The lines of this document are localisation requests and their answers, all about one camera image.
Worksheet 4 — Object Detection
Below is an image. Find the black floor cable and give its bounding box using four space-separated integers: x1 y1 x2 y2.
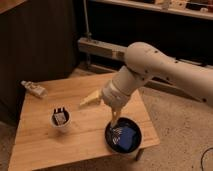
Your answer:
200 146 213 171

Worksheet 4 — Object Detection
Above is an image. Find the white cup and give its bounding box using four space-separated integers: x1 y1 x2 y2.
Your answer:
50 107 71 133

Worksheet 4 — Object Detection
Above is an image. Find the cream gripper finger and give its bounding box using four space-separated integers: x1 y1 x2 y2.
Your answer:
79 90 101 107
110 109 121 127

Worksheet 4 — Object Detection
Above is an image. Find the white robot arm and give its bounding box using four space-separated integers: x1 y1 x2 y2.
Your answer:
79 42 213 126

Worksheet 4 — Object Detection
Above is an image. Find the long wooden beam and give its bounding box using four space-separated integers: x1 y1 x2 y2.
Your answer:
77 37 213 84

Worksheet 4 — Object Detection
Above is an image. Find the blue sponge in bowl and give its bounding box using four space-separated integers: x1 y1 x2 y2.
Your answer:
118 127 136 150

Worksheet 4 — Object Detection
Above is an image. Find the black plug adapter in cup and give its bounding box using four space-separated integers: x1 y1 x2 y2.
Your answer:
53 108 68 125

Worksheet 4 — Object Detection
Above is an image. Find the metal vertical pole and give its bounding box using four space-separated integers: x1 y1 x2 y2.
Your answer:
83 0 91 69

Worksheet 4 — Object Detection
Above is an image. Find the dark ceramic bowl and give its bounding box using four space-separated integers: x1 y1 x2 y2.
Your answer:
105 117 142 154

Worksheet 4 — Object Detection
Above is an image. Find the white tube bottle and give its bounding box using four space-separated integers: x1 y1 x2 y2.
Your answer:
21 81 47 98

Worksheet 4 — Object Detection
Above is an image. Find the wooden shelf with items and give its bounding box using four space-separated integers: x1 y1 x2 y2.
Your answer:
90 0 213 21

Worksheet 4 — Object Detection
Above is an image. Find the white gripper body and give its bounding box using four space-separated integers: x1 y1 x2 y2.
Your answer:
101 80 131 110

